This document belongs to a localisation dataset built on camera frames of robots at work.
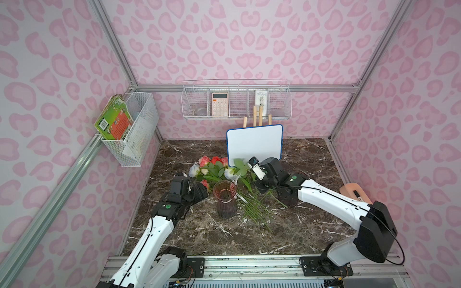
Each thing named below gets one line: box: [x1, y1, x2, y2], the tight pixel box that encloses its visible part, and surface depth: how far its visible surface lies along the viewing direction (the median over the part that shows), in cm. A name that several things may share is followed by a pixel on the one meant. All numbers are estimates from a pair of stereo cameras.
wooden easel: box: [243, 105, 272, 128], surface depth 89 cm
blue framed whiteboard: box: [226, 124, 284, 168], surface depth 90 cm
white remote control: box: [254, 90, 268, 114], surface depth 94 cm
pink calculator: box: [211, 92, 229, 117], surface depth 96 cm
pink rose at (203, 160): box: [198, 155, 211, 168], surface depth 106 cm
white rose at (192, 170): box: [188, 163, 200, 178], surface depth 101 cm
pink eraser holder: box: [339, 182, 373, 205], surface depth 96 cm
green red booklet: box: [94, 94, 134, 141], surface depth 73 cm
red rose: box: [210, 156, 224, 165], surface depth 106 cm
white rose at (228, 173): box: [200, 168, 239, 180], surface depth 94 cm
